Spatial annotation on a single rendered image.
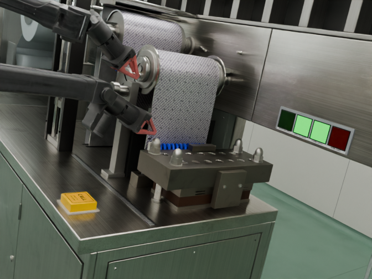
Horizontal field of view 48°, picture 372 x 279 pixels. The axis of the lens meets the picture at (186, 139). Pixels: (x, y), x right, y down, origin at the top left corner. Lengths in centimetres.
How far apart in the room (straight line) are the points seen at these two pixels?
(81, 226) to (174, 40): 78
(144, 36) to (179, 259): 74
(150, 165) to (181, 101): 24
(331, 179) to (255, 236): 269
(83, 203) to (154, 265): 24
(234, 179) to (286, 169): 307
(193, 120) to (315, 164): 282
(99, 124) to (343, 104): 64
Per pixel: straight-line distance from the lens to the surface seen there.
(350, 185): 389
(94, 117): 111
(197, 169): 113
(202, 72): 131
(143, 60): 124
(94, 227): 101
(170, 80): 124
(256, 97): 136
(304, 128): 122
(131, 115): 117
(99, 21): 115
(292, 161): 422
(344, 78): 117
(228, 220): 121
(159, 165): 112
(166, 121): 127
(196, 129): 135
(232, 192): 123
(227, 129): 146
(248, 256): 135
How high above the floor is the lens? 136
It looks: 14 degrees down
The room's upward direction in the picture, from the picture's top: 11 degrees clockwise
